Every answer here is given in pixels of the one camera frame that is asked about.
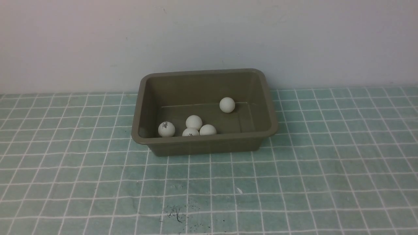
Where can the plain white table-tennis ball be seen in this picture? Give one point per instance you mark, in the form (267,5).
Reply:
(227,105)

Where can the green checked tablecloth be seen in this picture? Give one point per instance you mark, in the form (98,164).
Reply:
(344,162)

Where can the white table-tennis ball with logo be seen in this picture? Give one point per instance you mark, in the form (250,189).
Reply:
(166,129)

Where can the olive plastic bin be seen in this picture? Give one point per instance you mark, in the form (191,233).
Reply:
(174,96)

